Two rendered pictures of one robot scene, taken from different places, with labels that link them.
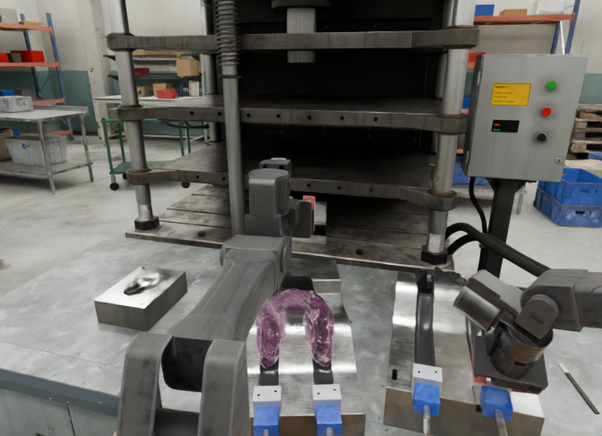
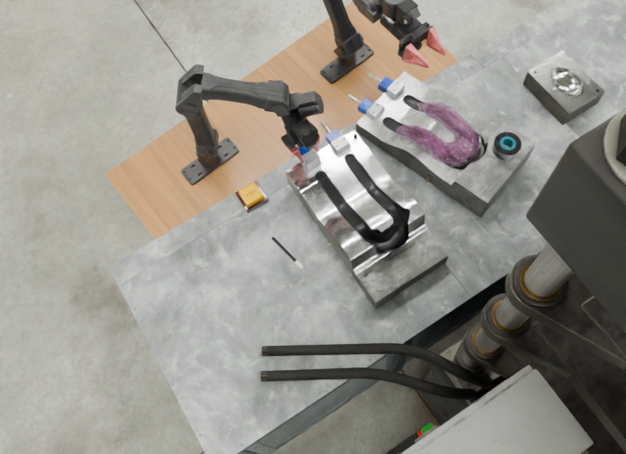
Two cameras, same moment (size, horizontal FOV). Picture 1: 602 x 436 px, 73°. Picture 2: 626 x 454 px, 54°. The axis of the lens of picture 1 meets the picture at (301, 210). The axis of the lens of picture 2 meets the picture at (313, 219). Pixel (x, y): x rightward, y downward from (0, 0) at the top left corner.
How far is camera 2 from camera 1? 1.96 m
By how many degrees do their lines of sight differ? 89
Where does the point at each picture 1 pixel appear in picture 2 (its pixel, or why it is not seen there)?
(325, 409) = (369, 105)
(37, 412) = not seen: hidden behind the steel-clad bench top
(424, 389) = (336, 136)
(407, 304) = (394, 192)
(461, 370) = (332, 170)
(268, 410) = (388, 85)
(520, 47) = not seen: outside the picture
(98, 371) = (498, 51)
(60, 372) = (511, 35)
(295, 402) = (387, 102)
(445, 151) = not seen: hidden behind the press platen
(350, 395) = (370, 126)
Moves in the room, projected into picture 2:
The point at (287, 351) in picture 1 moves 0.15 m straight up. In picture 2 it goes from (419, 116) to (424, 89)
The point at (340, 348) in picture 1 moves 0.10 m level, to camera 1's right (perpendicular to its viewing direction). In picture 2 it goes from (399, 140) to (378, 160)
